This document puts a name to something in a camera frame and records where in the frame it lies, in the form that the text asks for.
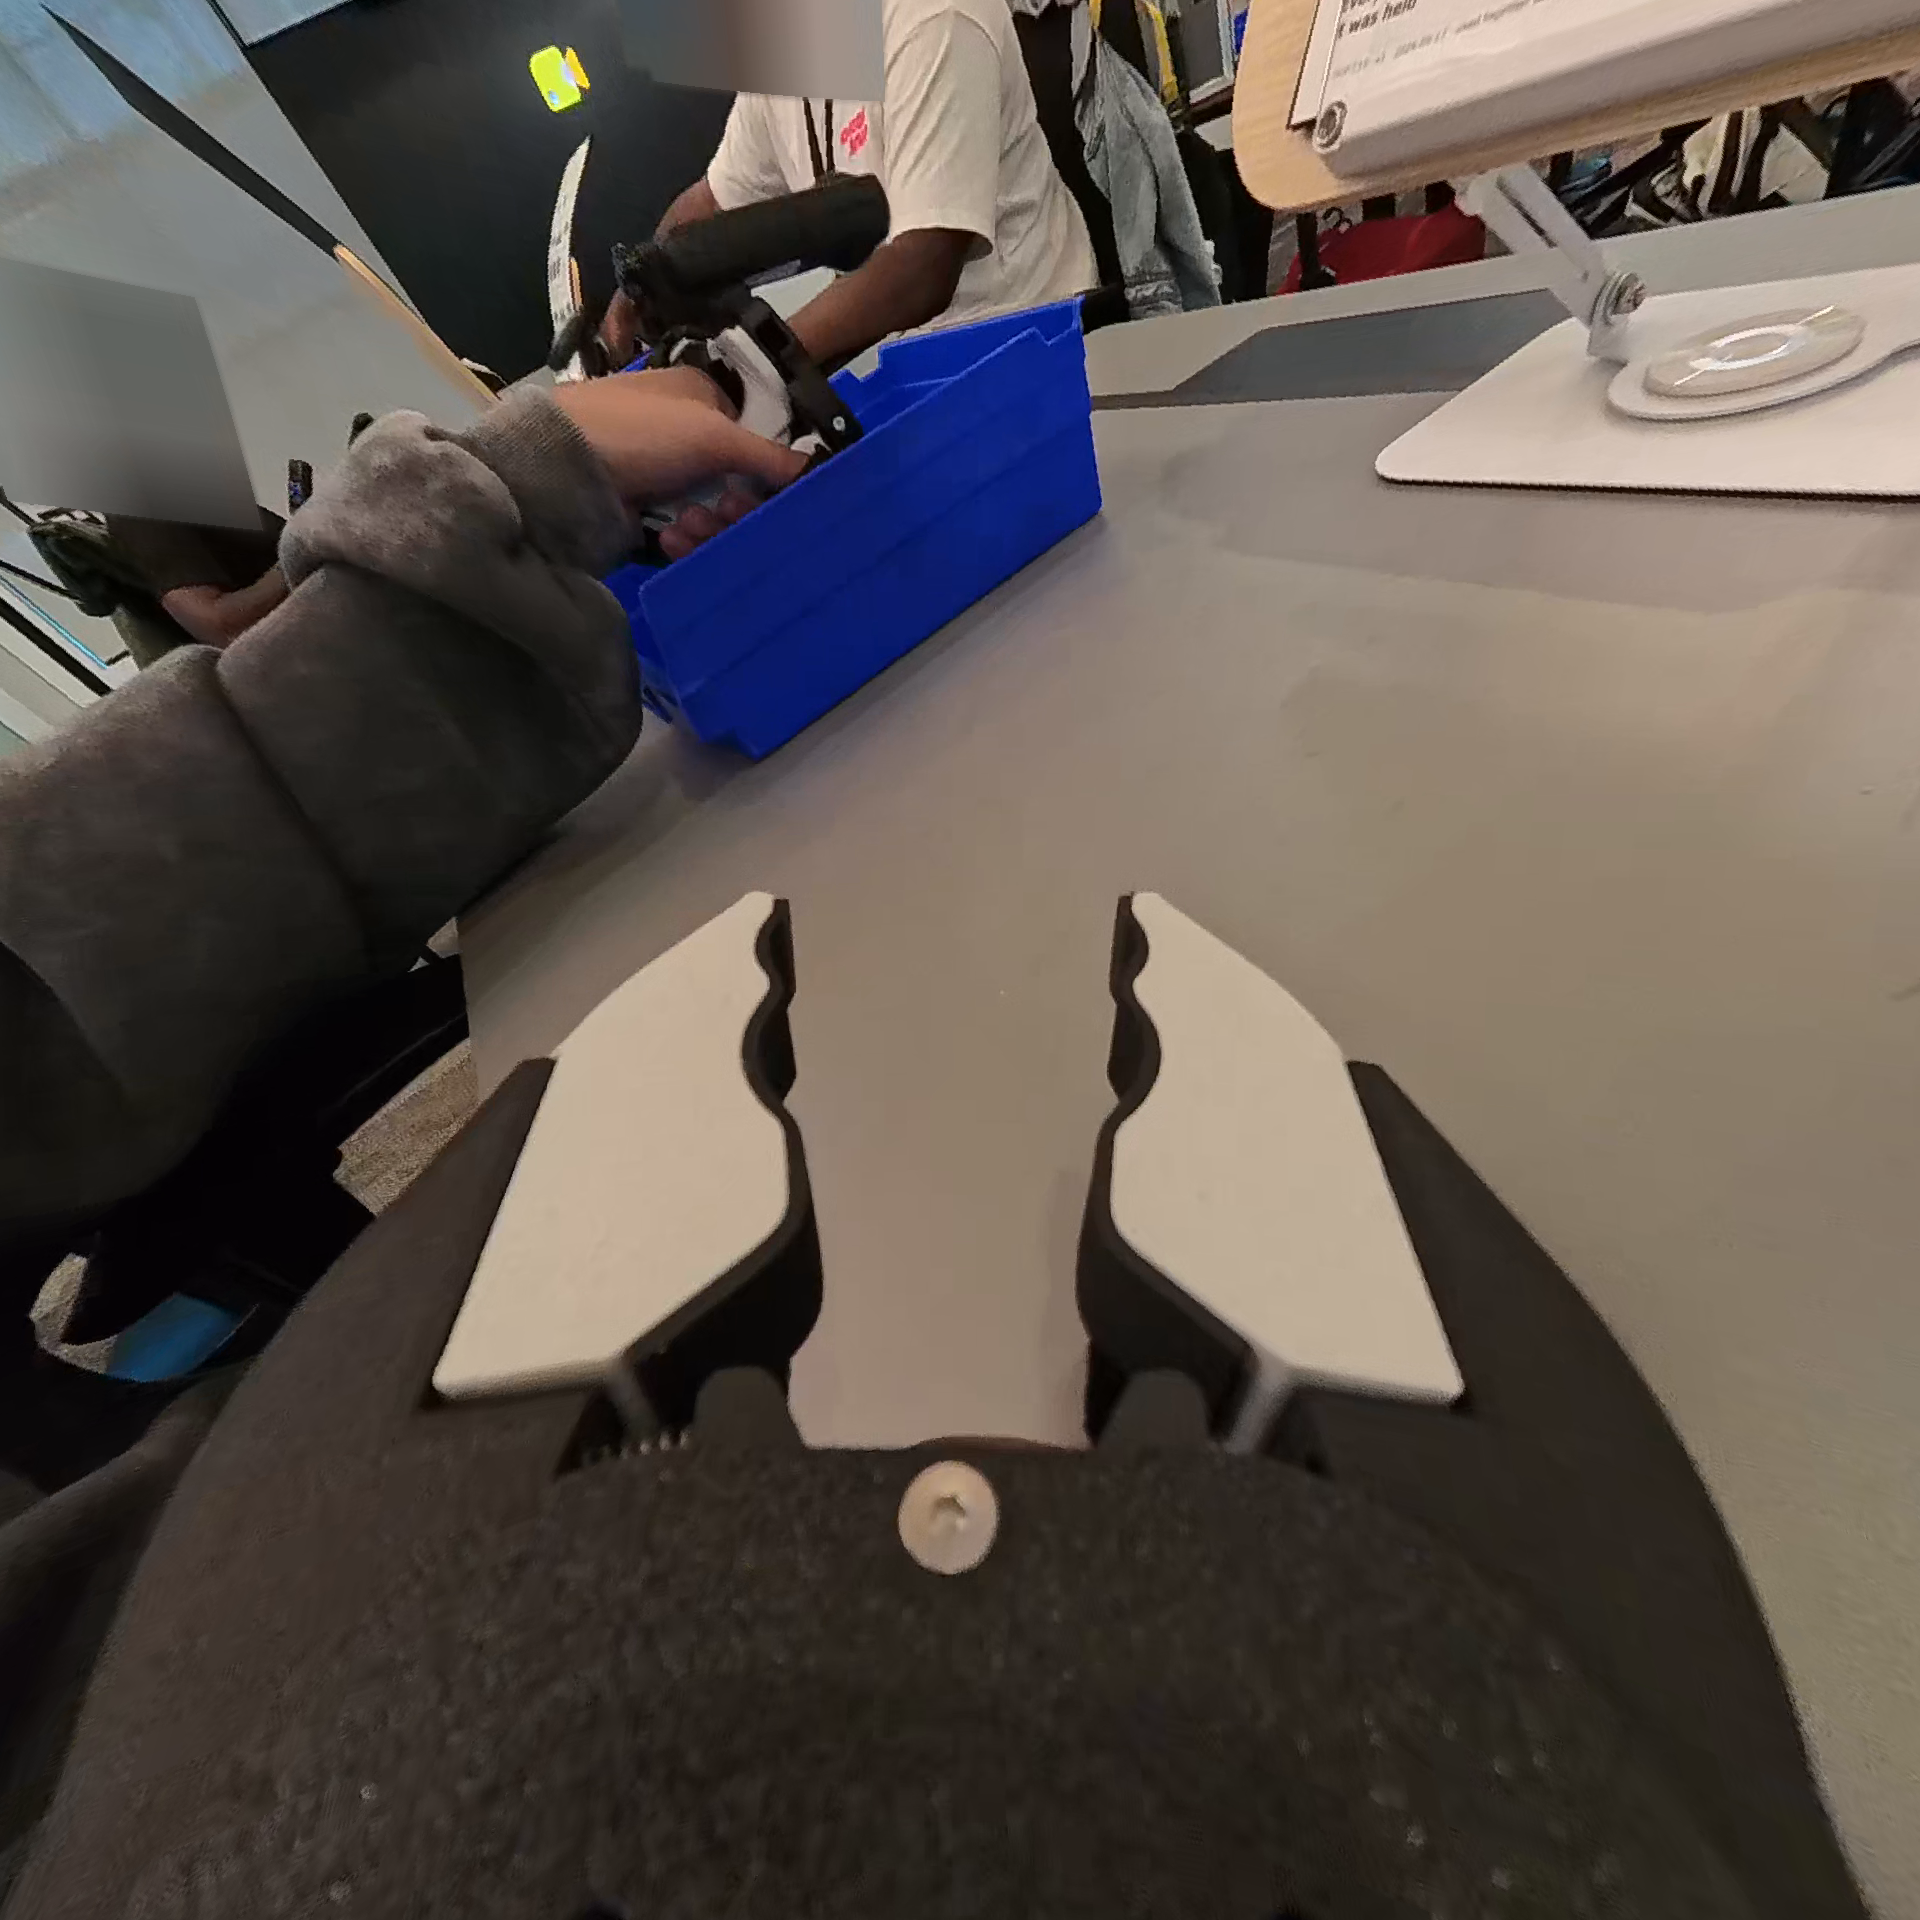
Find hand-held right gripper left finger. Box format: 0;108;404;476
431;893;823;1441

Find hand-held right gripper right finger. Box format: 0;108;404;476
1076;893;1465;1456

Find blue plastic bin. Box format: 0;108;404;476
600;298;1102;761

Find person's left forearm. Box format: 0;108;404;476
0;383;651;1246

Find grey desk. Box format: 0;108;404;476
452;225;1920;1920

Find person's left hand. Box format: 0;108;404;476
556;362;817;564

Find white paper strip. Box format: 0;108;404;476
550;134;596;362

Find large black screen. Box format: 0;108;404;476
248;0;751;384

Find grey blue jacket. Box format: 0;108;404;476
1080;31;1223;318

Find red bag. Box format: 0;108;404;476
1282;204;1487;293

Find printed instruction sheet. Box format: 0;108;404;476
1289;0;1920;184

